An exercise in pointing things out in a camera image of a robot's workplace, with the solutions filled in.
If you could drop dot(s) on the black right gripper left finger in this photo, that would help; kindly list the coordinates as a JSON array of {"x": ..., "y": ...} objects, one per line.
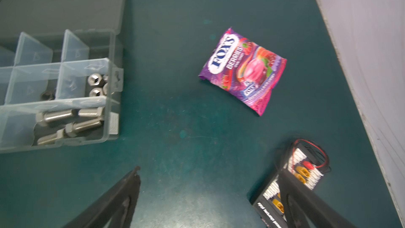
[{"x": 115, "y": 208}]

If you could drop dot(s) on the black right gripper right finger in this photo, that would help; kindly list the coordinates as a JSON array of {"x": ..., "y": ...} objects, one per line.
[{"x": 302, "y": 205}]

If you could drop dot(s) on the purple Fox's candy bag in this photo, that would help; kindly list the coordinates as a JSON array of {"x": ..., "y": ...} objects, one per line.
[{"x": 244, "y": 69}]

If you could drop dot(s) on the silver hex nut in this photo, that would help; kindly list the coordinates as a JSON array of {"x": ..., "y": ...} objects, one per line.
[
  {"x": 95, "y": 80},
  {"x": 96, "y": 92},
  {"x": 105, "y": 84}
]

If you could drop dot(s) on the silver hex nut front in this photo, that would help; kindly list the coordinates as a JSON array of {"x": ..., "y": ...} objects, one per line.
[{"x": 105, "y": 84}]

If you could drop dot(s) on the silver hex bolt pair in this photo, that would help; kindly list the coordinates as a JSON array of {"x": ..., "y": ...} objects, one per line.
[{"x": 71, "y": 130}]

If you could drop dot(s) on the grey plastic organizer box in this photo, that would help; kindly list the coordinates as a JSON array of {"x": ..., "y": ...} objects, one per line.
[{"x": 54, "y": 45}]

